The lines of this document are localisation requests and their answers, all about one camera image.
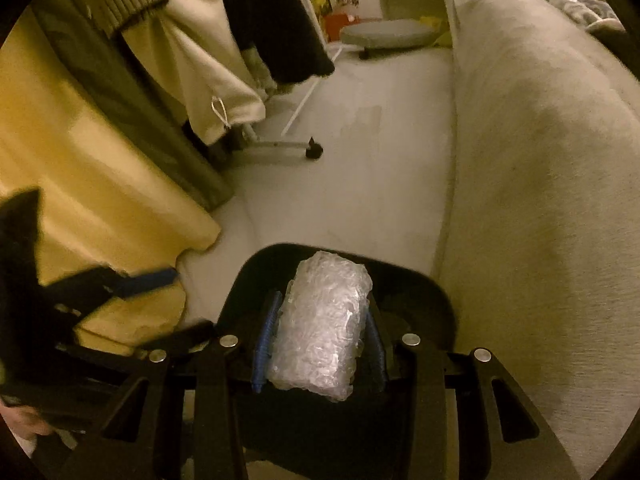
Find bubble wrap bundle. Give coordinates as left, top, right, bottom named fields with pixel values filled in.
left=266, top=252, right=373, bottom=402

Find grey round floor cushion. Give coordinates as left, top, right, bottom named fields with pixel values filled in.
left=340, top=18, right=433, bottom=60

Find black hanging garment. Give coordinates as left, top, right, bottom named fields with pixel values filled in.
left=222, top=0, right=334, bottom=84

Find white rolling clothes rack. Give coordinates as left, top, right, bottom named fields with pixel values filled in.
left=234, top=44, right=346, bottom=162

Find olive green jacket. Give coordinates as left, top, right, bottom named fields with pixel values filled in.
left=32, top=0, right=232, bottom=211

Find yellow item on floor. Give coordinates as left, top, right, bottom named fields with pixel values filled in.
left=419, top=16, right=452, bottom=48

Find black plastic trash bin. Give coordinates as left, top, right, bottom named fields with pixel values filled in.
left=218, top=244, right=456, bottom=479

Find blue patterned duvet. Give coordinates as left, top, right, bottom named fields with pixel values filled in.
left=548, top=0, right=625, bottom=32

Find grey bed with mattress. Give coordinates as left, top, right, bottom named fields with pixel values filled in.
left=439, top=0, right=639, bottom=479

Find cream hanging trousers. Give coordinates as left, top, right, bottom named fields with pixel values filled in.
left=124, top=0, right=266, bottom=145

